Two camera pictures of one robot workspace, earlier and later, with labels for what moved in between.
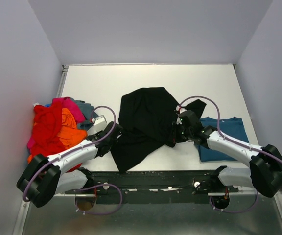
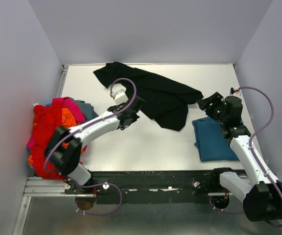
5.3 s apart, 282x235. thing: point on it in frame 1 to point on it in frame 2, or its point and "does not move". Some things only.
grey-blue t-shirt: x=87 y=109 does not move
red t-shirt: x=47 y=140 does not move
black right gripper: x=176 y=137 to x=217 y=98
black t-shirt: x=146 y=118 to x=167 y=100
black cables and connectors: x=236 y=212 does not move
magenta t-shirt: x=67 y=103 does not move
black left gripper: x=98 y=133 to x=135 y=118
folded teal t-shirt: x=233 y=127 does not move
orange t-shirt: x=70 y=132 does not move
